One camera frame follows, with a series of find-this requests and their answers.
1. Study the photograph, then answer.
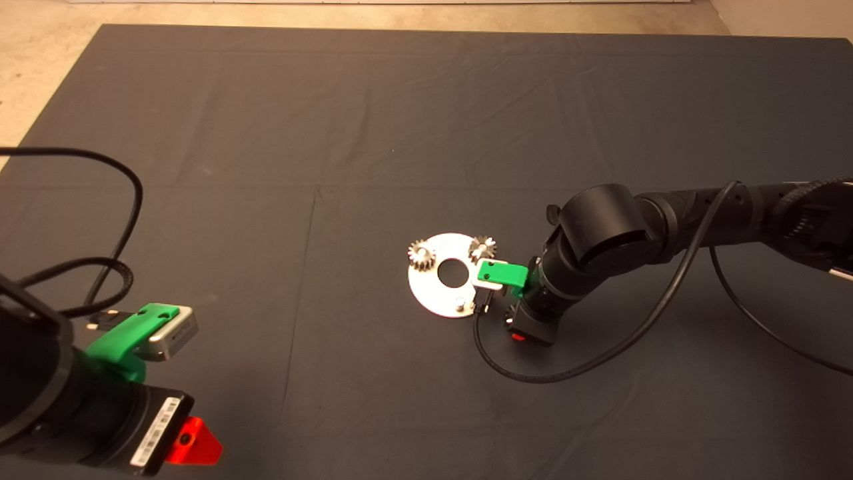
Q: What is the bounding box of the green right camera mount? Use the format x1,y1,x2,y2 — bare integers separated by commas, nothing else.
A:
476,259,532,298

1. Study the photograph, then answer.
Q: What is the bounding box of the dark grey table cloth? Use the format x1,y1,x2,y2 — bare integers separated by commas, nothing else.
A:
0,25,853,480

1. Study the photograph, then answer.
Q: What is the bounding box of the round metal carrier plate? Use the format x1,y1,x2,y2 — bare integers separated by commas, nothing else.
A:
407,233,499,319

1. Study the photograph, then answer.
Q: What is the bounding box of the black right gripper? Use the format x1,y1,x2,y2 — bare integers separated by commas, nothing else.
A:
506,300,560,346

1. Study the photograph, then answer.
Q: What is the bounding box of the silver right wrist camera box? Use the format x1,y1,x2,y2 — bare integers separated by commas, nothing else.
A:
472,267,505,292

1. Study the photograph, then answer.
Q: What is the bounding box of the green left camera mount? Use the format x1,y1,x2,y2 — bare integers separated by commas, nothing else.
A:
87,303,182,384

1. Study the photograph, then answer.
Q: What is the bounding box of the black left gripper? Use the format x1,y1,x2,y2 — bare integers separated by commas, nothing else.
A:
53,383,224,477

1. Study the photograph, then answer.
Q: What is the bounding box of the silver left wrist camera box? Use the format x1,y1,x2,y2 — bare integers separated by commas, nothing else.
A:
148,307,199,362

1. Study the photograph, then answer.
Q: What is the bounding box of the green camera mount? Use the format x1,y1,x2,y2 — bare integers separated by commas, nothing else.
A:
87,303,182,384
476,259,532,298

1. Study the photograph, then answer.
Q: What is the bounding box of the black left camera cable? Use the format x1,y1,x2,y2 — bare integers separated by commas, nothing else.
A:
0,147,145,329

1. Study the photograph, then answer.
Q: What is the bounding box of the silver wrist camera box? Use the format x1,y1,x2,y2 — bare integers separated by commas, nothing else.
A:
472,267,505,292
148,307,199,362

